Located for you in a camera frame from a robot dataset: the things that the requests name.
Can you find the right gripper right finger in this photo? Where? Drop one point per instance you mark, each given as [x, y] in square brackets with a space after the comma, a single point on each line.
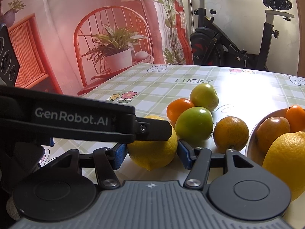
[199, 161]

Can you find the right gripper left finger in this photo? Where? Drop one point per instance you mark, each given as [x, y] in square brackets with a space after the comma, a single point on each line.
[105, 161]

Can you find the green apple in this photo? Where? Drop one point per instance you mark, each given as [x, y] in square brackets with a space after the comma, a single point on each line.
[194, 125]

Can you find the dark orange brownish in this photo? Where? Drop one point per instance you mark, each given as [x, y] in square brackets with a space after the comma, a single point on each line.
[230, 133]

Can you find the dark orange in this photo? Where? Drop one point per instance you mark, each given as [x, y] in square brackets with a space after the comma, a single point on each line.
[269, 131]

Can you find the large yellow lemon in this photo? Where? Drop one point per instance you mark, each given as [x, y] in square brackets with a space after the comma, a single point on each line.
[285, 159]

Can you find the bright orange tangerine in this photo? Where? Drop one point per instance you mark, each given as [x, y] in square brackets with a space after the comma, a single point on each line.
[296, 117]

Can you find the small orange tangerine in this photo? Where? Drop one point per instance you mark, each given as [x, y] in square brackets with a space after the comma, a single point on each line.
[176, 107]

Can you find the yellow-green apple far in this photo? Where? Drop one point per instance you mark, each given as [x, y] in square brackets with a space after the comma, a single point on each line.
[204, 95]

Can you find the red printed backdrop curtain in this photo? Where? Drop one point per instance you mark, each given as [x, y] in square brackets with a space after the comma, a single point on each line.
[72, 46]

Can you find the beige round plate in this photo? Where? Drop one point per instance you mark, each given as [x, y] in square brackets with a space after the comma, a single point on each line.
[252, 138]

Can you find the black exercise bike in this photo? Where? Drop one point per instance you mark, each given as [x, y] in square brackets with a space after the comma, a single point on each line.
[253, 34]

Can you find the wooden panel door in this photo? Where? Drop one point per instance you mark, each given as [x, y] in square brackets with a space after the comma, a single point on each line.
[300, 7]

